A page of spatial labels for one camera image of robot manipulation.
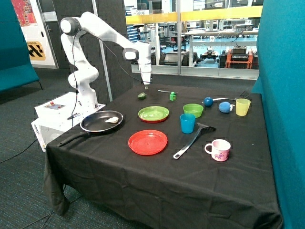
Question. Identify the black frying pan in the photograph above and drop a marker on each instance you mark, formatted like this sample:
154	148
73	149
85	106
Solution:
95	124

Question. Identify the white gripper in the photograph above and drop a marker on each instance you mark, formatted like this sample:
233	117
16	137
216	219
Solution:
145	72

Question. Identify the green bowl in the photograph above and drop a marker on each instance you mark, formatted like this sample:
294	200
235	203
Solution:
195	109

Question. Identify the pink white mug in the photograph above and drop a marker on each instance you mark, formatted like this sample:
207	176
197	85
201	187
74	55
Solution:
219	149

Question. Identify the red plate under green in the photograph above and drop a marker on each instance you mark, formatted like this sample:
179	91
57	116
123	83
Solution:
153	121

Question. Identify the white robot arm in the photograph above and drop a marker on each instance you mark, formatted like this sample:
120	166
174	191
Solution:
75	27

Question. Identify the metal fork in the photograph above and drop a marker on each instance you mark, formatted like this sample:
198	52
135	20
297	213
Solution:
244	94

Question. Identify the light blue ball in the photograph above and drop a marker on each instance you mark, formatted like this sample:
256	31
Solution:
225	107

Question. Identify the green pepper toy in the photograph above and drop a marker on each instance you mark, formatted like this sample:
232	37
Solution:
142	96

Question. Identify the blue cup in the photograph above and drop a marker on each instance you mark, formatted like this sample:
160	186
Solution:
187	122

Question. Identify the green cube toy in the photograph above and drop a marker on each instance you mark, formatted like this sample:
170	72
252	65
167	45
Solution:
172	96

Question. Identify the teal sofa left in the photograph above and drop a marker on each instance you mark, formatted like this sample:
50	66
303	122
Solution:
16	69

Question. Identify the yellow black sign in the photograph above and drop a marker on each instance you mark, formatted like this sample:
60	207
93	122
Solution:
36	51

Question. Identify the white garlic toy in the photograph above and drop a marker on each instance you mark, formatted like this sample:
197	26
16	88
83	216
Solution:
112	120

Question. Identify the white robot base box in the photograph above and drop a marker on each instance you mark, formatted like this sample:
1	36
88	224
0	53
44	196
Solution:
59	115

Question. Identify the black spatula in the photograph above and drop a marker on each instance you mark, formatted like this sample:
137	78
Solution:
201	127

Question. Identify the red poster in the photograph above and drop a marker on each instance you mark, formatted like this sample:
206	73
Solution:
24	12

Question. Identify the dark blue ball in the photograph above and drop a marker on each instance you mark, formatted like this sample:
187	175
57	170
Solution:
208	102

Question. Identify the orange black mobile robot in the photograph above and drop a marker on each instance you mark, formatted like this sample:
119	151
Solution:
239	57

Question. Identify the yellow cup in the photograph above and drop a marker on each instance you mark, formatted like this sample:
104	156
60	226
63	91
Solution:
242	106

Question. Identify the teal partition right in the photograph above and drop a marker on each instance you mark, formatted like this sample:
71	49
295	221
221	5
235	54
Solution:
281	82

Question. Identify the black tablecloth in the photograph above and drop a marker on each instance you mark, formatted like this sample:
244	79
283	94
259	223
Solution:
192	192

